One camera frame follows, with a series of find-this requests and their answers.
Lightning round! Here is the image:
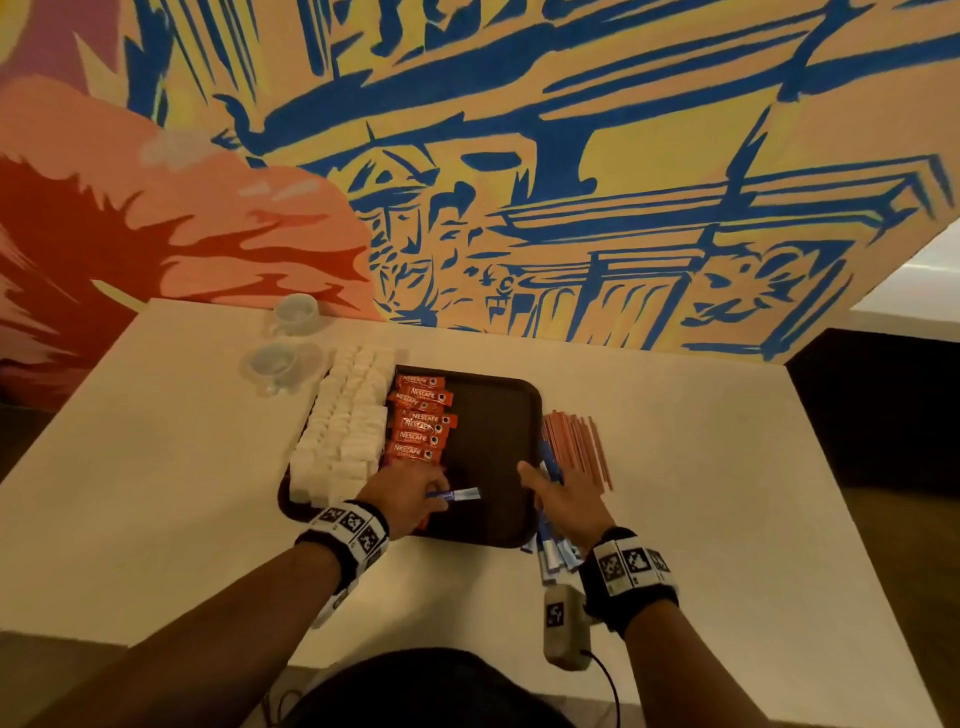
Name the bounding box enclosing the person's black shirt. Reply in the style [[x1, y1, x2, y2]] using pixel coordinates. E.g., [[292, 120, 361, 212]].
[[285, 646, 576, 728]]

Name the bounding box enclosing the person's right hand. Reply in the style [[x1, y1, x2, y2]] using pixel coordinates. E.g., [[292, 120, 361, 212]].
[[517, 459, 618, 552]]

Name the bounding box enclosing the person's left hand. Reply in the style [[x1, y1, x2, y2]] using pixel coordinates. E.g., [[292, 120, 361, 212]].
[[355, 459, 453, 542]]

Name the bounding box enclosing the row of red Nescafe sachets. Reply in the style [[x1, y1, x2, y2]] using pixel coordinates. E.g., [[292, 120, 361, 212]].
[[382, 372, 462, 468]]

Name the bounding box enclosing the person's right forearm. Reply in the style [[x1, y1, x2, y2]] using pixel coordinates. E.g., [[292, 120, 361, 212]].
[[621, 603, 774, 728]]

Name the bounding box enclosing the person's left forearm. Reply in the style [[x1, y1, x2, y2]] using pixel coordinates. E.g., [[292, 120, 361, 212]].
[[30, 543, 344, 728]]

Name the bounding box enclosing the black camera cable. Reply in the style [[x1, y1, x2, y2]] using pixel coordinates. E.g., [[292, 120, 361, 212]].
[[589, 651, 623, 728]]

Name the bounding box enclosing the black marker wristband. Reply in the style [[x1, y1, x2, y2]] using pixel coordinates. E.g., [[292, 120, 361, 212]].
[[295, 499, 393, 591], [579, 526, 681, 635]]

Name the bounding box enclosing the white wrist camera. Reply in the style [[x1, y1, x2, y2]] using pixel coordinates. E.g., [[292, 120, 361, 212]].
[[541, 582, 599, 672]]

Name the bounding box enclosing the row of tea bags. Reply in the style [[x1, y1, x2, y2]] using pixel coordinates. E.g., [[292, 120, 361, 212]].
[[286, 348, 399, 509]]

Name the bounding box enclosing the pile of blue sachets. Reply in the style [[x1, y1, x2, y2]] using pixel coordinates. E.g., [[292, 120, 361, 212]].
[[532, 435, 590, 587]]

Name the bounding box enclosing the small white cup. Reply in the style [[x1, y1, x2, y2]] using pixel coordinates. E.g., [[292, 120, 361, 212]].
[[271, 294, 324, 336], [246, 340, 302, 396]]

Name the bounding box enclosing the dark brown tray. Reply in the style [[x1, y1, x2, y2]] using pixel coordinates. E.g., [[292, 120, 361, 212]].
[[277, 367, 545, 551]]

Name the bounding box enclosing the white counter ledge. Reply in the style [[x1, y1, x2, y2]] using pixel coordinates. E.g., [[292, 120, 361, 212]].
[[829, 217, 960, 345]]

